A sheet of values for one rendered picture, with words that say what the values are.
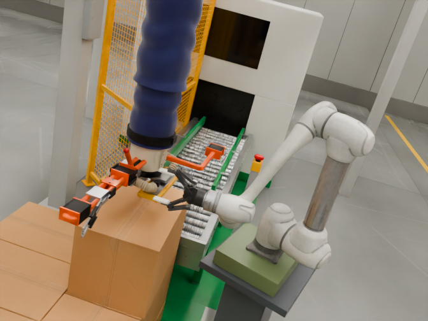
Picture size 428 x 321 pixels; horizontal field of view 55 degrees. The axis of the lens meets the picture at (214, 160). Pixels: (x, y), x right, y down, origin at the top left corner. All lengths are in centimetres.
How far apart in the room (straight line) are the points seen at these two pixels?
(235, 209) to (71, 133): 202
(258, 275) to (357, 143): 81
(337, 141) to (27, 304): 156
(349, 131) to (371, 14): 945
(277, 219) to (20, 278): 129
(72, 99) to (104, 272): 166
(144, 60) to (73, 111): 166
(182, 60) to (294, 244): 100
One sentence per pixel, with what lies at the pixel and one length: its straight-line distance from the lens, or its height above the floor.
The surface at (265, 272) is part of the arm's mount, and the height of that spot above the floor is 83.
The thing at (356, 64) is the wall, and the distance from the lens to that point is 1123.
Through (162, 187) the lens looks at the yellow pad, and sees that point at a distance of 196.
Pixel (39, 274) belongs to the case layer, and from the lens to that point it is 233.
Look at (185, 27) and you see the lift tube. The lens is 173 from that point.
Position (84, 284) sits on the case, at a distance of 214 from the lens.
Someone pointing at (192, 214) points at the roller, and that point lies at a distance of 297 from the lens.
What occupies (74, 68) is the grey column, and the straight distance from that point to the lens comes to 328.
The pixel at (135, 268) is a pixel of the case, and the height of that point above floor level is 82.
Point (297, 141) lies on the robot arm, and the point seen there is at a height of 153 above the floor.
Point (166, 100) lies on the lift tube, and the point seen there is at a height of 156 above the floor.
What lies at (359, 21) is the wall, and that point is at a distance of 1113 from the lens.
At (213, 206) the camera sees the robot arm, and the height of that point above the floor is 125.
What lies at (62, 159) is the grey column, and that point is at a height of 48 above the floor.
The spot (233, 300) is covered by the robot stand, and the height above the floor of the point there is 53.
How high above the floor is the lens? 207
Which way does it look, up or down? 23 degrees down
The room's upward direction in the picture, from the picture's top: 14 degrees clockwise
